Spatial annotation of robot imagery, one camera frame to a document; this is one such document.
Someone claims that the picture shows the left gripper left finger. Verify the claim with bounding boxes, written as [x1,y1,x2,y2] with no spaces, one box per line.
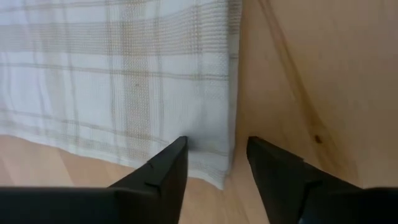
[0,136,189,224]

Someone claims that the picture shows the white beige plaid towel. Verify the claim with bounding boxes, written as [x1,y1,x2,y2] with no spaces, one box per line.
[0,0,244,190]

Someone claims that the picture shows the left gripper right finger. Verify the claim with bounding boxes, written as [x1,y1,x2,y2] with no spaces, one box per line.
[247,136,398,224]

